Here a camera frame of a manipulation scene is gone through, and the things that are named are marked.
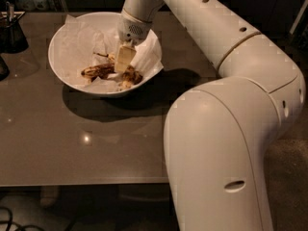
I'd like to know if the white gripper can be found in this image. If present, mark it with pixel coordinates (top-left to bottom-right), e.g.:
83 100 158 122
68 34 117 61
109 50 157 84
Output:
115 10 152 72

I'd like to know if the dark spotted banana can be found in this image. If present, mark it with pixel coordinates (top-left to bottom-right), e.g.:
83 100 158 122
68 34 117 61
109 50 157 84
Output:
81 63 115 82

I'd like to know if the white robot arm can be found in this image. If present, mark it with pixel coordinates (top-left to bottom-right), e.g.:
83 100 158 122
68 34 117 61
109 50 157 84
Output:
118 0 306 231

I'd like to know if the yellow spotted banana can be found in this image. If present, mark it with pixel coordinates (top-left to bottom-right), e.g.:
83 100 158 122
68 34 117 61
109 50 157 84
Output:
98 54 143 90

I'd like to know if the white ceramic bowl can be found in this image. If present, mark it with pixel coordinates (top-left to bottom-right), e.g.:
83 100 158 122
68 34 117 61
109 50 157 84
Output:
47 12 164 98

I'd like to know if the white paper liner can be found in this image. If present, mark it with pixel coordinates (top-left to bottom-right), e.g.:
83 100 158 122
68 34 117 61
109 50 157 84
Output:
62 11 165 94

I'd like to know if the dark glass container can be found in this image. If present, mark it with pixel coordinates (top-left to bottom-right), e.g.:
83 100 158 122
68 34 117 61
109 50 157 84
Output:
0 2 29 54

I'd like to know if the dark round object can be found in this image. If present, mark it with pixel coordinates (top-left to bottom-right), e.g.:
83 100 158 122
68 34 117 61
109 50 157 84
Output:
0 56 10 81

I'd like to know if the black floor cable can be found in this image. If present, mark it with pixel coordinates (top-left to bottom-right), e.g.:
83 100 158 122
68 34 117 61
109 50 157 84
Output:
0 205 46 231

